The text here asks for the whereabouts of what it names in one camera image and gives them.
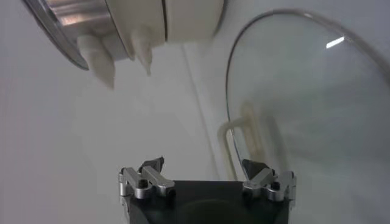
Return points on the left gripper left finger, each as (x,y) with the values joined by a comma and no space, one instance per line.
(158,181)

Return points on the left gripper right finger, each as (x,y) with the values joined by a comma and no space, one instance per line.
(259,181)

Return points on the stainless steel steamer basket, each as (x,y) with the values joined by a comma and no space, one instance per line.
(76,18)

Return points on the cream electric pot base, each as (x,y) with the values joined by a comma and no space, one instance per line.
(189,21)

